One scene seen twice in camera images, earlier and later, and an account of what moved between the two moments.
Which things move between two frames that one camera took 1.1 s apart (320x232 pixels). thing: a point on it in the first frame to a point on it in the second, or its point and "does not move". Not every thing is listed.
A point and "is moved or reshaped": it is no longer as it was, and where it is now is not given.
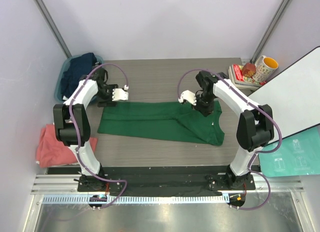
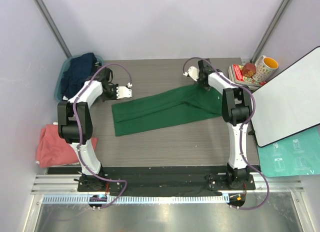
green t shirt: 160,121 is moved or reshaped
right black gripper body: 205,102 to 202,84
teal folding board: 298,154 does not move
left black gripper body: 105,94 does not move
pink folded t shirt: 52,152 does not move
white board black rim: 293,96 does not move
